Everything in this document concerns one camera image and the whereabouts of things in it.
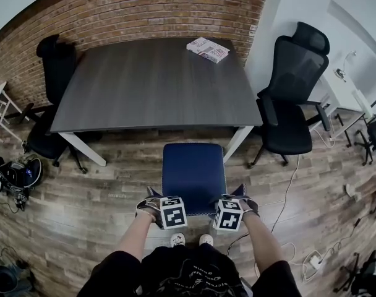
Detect person's shoe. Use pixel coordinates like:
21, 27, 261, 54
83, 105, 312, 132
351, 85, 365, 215
199, 233, 215, 247
169, 232, 187, 248

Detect black equipment bag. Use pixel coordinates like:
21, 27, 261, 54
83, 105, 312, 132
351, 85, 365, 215
0, 154, 44, 199

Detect black cable with adapter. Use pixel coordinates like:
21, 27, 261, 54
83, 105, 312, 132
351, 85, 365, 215
317, 209, 376, 259

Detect long white cable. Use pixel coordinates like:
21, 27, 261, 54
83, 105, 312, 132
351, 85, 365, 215
252, 113, 335, 283

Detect black high-back office chair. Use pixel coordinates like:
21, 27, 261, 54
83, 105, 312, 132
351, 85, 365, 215
22, 33, 88, 174

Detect blue upholstered chair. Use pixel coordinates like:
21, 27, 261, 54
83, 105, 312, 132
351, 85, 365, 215
146, 143, 247, 219

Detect person's left shoe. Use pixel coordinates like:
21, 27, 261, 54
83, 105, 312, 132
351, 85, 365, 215
169, 232, 187, 248

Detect black-legged desk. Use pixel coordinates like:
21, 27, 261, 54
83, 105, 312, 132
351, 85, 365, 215
333, 111, 370, 148

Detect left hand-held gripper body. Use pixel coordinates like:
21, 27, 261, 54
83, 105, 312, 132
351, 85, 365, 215
156, 196, 189, 231

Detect person's left hand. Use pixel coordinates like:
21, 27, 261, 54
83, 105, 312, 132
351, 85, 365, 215
135, 197, 161, 218

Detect dark wood table white legs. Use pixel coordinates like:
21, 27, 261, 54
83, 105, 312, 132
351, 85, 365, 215
49, 37, 264, 167

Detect person's left forearm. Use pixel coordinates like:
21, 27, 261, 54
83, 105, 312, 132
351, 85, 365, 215
115, 210, 155, 261

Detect striped cover book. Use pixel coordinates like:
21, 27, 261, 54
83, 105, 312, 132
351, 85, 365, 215
186, 37, 231, 65

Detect person's right shoe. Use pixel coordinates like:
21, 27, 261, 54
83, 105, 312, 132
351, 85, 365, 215
199, 233, 215, 247

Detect person's black printed shirt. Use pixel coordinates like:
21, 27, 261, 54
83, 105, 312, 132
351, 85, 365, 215
78, 243, 303, 297

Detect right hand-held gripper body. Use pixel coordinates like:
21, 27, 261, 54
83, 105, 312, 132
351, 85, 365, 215
212, 198, 244, 232

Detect person's right hand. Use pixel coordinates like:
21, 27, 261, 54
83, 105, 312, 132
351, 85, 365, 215
239, 198, 260, 218

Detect white power strip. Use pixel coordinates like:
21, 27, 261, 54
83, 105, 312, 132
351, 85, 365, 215
308, 253, 324, 269

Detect white desk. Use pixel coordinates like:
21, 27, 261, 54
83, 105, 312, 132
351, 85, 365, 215
311, 69, 376, 136

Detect black mesh headrest office chair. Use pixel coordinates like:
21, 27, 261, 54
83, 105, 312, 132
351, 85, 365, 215
247, 21, 331, 170

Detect white flat panel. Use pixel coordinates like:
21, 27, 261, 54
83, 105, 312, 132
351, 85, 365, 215
351, 89, 374, 119

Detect small black device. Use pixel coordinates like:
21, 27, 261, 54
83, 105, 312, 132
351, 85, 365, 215
14, 193, 28, 212

